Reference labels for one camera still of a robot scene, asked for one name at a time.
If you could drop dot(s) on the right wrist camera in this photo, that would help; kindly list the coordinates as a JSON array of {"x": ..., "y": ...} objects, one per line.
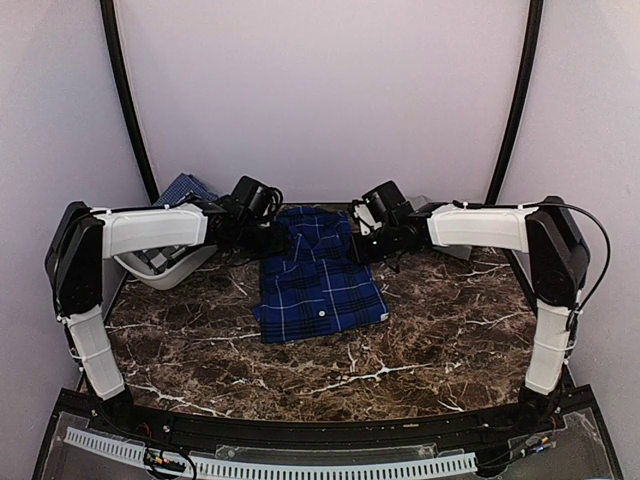
[{"x": 383, "y": 205}]

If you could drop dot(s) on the right black frame post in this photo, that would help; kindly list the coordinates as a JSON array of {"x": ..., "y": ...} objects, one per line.
[{"x": 523, "y": 77}]

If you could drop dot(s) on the white slotted cable duct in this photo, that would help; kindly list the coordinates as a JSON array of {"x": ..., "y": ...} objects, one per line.
[{"x": 243, "y": 463}]

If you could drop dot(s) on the grey plastic laundry basket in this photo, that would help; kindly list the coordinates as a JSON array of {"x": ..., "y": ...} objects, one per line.
[{"x": 193, "y": 259}]

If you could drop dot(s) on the black white checked shirt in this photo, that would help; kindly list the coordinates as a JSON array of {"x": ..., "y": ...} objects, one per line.
[{"x": 159, "y": 260}]

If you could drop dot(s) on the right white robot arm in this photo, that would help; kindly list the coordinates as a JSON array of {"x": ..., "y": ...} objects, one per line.
[{"x": 545, "y": 231}]

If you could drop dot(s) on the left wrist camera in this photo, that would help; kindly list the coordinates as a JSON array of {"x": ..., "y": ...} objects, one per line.
[{"x": 252, "y": 200}]

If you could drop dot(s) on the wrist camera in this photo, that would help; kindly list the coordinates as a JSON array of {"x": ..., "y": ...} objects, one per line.
[
  {"x": 383, "y": 205},
  {"x": 252, "y": 200}
]

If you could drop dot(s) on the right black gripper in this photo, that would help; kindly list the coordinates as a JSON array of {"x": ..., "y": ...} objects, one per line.
[{"x": 361, "y": 252}]

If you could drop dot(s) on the black frame post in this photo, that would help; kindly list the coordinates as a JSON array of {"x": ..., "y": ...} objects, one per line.
[
  {"x": 523, "y": 77},
  {"x": 126, "y": 100}
]

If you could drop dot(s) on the blue plaid long sleeve shirt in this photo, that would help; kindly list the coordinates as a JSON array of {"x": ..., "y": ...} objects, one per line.
[{"x": 314, "y": 289}]

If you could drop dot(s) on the small blue checked shirt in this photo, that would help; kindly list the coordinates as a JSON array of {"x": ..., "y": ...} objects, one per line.
[{"x": 181, "y": 188}]

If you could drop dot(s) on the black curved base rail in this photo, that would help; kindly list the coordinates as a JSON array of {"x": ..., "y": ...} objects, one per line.
[{"x": 486, "y": 433}]

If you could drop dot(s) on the folded grey polo shirt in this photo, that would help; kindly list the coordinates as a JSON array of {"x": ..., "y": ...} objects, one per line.
[{"x": 461, "y": 252}]

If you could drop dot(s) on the left black frame post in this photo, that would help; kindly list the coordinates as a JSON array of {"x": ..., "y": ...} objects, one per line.
[{"x": 126, "y": 100}]

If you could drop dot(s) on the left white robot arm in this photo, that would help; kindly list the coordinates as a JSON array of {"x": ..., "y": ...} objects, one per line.
[{"x": 86, "y": 237}]

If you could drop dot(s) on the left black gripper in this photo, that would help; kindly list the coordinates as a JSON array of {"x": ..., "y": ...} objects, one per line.
[{"x": 280, "y": 243}]

